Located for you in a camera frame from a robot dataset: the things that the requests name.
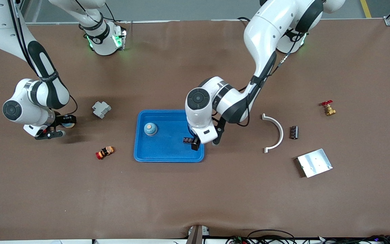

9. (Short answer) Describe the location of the blue plastic tray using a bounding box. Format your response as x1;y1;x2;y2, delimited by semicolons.
134;109;205;163

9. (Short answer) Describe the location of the white circuit breaker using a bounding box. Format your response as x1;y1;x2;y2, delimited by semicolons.
92;101;112;119

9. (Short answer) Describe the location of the red yellow emergency stop button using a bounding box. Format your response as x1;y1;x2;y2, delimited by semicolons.
95;146;115;160

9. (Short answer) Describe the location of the silver metal plate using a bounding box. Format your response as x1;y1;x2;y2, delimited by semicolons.
297;148;333;178

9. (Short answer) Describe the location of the white curved bracket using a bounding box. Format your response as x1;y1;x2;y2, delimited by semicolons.
261;114;284;154

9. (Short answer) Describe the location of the grey metal mount bracket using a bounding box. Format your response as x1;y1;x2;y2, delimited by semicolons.
187;225;211;244

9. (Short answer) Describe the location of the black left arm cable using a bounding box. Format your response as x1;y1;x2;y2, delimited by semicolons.
212;30;299;128

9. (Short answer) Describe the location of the black right base cable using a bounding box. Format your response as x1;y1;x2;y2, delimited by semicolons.
104;3;117;22

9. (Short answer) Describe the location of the black cable loop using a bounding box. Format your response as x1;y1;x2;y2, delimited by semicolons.
247;229;296;244

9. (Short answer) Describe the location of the brass valve red handle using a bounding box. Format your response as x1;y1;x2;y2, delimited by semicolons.
321;100;337;117

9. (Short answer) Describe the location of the black cable bundle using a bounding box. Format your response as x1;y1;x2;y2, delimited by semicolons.
317;235;390;244

